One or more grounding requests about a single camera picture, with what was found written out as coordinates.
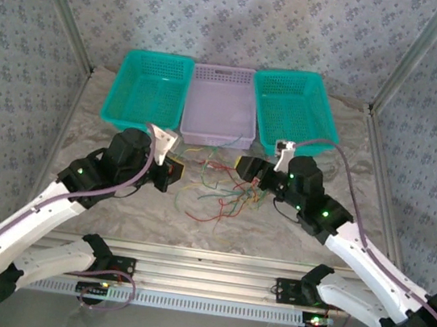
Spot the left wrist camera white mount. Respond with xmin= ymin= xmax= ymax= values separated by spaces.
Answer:
xmin=139 ymin=121 xmax=183 ymax=169

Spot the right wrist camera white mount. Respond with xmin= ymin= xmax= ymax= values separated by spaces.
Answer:
xmin=272 ymin=138 xmax=298 ymax=174

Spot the black controller board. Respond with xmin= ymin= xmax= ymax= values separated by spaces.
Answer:
xmin=75 ymin=279 xmax=111 ymax=300
xmin=300 ymin=311 xmax=335 ymax=327

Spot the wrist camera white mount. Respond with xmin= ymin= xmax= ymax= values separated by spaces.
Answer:
xmin=139 ymin=121 xmax=183 ymax=169
xmin=272 ymin=138 xmax=298 ymax=174

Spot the thin yellow cable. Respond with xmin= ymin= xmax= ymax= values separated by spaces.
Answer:
xmin=177 ymin=143 xmax=205 ymax=162
xmin=209 ymin=223 xmax=237 ymax=248
xmin=180 ymin=178 xmax=240 ymax=208

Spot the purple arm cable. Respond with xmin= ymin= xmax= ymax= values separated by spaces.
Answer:
xmin=0 ymin=116 xmax=158 ymax=317
xmin=268 ymin=135 xmax=437 ymax=327

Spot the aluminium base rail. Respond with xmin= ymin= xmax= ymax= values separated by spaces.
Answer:
xmin=0 ymin=220 xmax=430 ymax=327

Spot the aluminium side rail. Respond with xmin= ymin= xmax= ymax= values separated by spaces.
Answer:
xmin=343 ymin=109 xmax=431 ymax=292
xmin=10 ymin=62 xmax=94 ymax=245

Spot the aluminium frame post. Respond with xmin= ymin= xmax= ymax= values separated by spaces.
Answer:
xmin=12 ymin=0 xmax=105 ymax=76
xmin=366 ymin=0 xmax=437 ymax=124

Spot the lilac plastic basket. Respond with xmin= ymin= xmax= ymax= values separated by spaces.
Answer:
xmin=177 ymin=60 xmax=266 ymax=155

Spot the teal plastic basket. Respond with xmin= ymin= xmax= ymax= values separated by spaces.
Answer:
xmin=243 ymin=63 xmax=350 ymax=166
xmin=97 ymin=45 xmax=197 ymax=143

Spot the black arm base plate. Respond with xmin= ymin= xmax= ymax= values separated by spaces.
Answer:
xmin=273 ymin=276 xmax=348 ymax=313
xmin=102 ymin=253 xmax=138 ymax=284

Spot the marble pattern table sheet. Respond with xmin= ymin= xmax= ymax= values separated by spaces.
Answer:
xmin=24 ymin=53 xmax=414 ymax=278

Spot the grey slotted cable duct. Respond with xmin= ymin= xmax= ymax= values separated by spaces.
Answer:
xmin=21 ymin=272 xmax=306 ymax=327

